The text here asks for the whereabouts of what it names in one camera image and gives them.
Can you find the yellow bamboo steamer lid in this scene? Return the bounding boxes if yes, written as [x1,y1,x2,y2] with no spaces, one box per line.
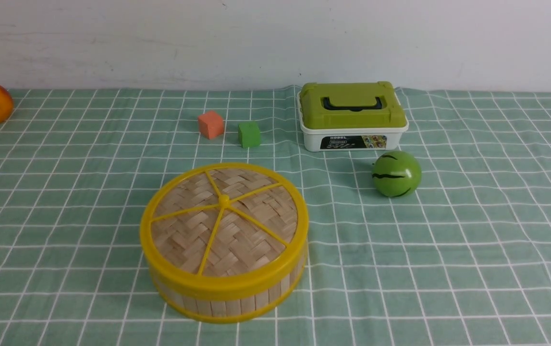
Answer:
[140,162,309,301]

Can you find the green toy watermelon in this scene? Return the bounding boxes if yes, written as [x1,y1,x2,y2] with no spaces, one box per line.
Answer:
[372,150,422,198]

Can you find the yellow bamboo steamer basket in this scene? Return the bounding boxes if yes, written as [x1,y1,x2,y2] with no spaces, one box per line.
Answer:
[149,245,309,324]

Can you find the green foam cube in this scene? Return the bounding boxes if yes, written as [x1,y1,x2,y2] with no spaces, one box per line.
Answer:
[237,121,262,148]

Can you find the orange foam cube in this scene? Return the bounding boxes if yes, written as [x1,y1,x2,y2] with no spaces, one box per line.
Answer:
[197,111,225,140]

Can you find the green lidded white toolbox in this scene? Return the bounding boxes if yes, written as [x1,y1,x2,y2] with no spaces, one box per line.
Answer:
[296,81,409,152]

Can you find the green checkered tablecloth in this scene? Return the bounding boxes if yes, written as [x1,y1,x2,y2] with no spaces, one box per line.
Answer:
[0,86,551,346]

